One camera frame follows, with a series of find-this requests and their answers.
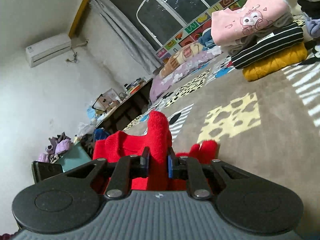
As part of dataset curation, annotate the red knit sweater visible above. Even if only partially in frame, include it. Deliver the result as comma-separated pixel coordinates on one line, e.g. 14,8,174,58
91,111,217,194

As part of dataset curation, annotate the dark low desk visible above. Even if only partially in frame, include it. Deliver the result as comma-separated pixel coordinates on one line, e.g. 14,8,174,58
96,79,153,134

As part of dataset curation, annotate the teal plastic storage bin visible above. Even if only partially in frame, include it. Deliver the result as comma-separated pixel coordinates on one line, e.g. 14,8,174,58
56,142,92,172

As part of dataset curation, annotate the cardboard box on desk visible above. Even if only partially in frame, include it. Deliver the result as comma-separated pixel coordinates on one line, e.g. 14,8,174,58
91,88,120,113

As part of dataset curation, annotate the purple puffer jacket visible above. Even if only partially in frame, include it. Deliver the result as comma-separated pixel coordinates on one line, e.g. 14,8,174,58
37,132,73,164

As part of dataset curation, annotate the purple floral pillow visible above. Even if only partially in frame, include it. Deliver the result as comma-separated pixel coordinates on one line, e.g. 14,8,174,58
150,46,222,103

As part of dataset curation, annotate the beige cartoon pillow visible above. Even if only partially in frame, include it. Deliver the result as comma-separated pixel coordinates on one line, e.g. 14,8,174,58
159,41,204,79

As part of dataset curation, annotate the grey window curtain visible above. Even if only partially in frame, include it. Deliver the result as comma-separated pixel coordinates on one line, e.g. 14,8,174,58
89,0,162,74

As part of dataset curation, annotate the blue folded quilt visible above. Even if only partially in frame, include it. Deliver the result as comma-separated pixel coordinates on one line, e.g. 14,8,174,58
198,28,216,50

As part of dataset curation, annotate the black white striped folded garment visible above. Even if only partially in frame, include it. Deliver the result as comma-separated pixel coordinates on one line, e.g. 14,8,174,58
231,22,304,69

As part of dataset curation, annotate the yellow knit folded sweater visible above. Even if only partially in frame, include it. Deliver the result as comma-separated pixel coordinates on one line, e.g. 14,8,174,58
242,42,308,82

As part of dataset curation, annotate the colourful alphabet foam mat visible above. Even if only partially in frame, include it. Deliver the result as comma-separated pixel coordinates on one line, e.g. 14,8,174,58
156,0,245,61

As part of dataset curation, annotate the pink folded cartoon shirt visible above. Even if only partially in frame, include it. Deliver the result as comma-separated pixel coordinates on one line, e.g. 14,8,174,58
211,0,290,46

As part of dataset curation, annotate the white wall air conditioner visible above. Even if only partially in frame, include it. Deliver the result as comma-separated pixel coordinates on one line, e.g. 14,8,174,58
25,34,72,68

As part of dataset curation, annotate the dark window with frame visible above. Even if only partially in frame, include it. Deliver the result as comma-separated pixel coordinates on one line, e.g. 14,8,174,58
110,0,220,50

